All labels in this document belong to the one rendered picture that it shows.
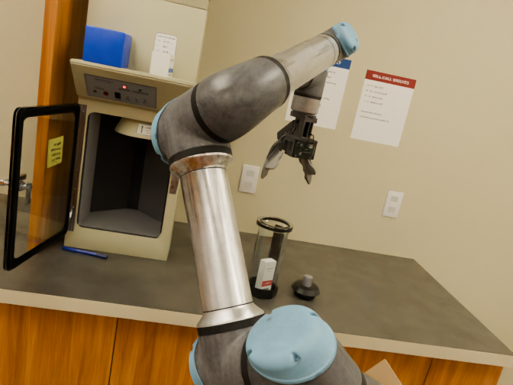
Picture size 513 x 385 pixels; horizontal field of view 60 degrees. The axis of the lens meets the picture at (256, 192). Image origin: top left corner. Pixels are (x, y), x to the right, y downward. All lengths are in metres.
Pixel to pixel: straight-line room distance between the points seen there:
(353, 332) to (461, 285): 1.06
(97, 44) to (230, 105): 0.63
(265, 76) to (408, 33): 1.25
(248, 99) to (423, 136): 1.34
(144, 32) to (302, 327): 0.98
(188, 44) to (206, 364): 0.90
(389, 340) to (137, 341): 0.69
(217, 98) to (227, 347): 0.39
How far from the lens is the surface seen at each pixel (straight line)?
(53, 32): 1.33
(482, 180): 2.16
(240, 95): 0.72
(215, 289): 0.74
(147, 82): 1.26
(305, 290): 1.39
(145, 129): 1.40
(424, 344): 1.40
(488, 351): 1.51
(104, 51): 1.28
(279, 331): 0.66
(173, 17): 1.36
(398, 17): 1.93
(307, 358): 0.63
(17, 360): 1.42
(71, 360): 1.37
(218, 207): 0.75
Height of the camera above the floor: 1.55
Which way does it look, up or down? 14 degrees down
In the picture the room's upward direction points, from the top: 12 degrees clockwise
